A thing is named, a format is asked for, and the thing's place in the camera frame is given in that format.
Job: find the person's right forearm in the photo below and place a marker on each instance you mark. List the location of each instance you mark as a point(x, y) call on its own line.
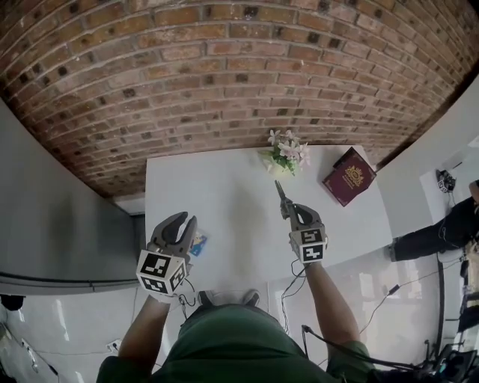
point(331, 303)

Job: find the black equipment pile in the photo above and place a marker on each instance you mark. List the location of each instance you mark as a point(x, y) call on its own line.
point(454, 361)

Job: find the blue and yellow card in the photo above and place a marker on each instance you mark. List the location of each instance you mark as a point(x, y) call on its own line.
point(199, 243)

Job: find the person's green shirt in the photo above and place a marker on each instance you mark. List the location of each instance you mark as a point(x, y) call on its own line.
point(232, 344)

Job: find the spare gripper device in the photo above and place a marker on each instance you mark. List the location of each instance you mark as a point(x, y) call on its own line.
point(445, 181)

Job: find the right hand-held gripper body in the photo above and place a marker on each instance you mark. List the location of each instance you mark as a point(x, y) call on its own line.
point(310, 243)

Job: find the white cabinet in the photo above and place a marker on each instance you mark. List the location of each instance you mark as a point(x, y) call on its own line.
point(56, 224)

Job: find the person's shoe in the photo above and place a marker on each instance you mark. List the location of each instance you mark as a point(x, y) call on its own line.
point(251, 296)
point(206, 297)

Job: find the dark red book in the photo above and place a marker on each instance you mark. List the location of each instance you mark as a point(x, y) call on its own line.
point(350, 177)

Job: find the person's left shoe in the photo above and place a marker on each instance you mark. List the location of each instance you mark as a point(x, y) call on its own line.
point(206, 297)

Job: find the person's right shoe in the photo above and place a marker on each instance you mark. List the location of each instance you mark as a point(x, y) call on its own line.
point(251, 296)

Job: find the pink flowers in pot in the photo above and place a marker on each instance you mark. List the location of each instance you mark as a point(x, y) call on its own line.
point(286, 153)

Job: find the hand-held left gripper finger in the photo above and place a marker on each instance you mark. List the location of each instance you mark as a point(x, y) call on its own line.
point(168, 228)
point(190, 233)

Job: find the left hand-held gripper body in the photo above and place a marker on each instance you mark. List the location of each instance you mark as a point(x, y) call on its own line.
point(161, 269)

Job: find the white power strip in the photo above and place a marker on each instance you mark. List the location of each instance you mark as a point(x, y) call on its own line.
point(114, 345)

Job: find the person's left forearm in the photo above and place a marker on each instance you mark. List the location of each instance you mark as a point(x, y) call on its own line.
point(144, 329)

